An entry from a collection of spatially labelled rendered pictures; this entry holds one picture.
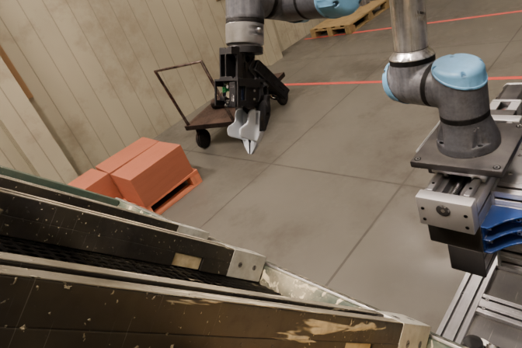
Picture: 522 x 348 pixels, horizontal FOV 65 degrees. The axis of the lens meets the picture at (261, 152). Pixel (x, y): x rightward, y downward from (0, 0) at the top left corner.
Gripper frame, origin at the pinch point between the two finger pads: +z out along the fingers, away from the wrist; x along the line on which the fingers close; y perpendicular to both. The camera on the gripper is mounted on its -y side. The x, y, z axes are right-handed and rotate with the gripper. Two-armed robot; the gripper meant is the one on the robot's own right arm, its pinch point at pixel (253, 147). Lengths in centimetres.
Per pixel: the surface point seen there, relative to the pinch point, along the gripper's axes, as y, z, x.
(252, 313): 28.8, 13.3, 30.3
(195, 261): 4.0, 28.3, -16.0
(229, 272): -6.0, 34.0, -15.5
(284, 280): -17.8, 37.2, -7.3
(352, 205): -168, 61, -85
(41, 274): 49, 3, 29
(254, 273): -14.5, 36.8, -15.3
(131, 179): -91, 55, -237
